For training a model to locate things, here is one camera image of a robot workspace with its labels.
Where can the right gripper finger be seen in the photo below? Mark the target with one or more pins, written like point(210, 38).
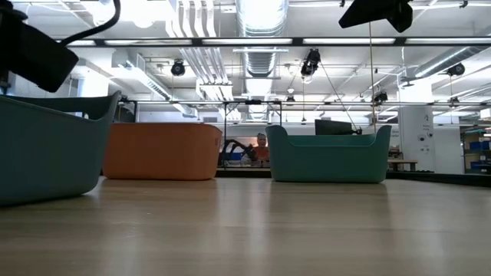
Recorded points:
point(364, 13)

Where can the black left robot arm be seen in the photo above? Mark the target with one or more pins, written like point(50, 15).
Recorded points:
point(9, 9)

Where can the neighbouring station robot arm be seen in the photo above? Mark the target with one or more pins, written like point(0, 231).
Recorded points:
point(236, 147)

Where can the dark teal plastic bin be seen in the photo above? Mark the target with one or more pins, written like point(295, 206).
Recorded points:
point(46, 153)

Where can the black monitor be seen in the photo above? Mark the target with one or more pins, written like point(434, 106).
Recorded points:
point(331, 127)

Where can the white square column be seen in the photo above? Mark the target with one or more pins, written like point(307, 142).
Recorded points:
point(416, 145)

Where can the metal storage shelf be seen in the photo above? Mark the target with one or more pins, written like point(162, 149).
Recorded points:
point(475, 132)

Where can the wooden bench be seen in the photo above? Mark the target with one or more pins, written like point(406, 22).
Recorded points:
point(403, 161)

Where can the blue storage bin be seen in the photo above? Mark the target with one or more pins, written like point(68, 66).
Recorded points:
point(481, 166)
point(480, 145)

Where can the green plastic bin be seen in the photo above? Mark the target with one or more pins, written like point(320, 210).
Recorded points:
point(326, 165)

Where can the orange plastic bin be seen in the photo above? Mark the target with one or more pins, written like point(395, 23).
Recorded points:
point(161, 151)

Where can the black beam with light strips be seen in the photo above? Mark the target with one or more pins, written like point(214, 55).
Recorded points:
point(196, 42)

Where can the white pipe bundle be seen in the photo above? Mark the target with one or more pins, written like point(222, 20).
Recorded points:
point(207, 65)

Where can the person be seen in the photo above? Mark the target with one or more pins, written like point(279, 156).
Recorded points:
point(261, 151)

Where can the black round camera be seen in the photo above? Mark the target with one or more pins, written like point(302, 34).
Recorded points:
point(178, 69)
point(379, 96)
point(310, 63)
point(456, 69)

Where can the black metal station frame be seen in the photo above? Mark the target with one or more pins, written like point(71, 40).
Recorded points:
point(253, 102)

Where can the black table frame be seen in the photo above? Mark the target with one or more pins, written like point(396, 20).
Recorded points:
point(441, 177)

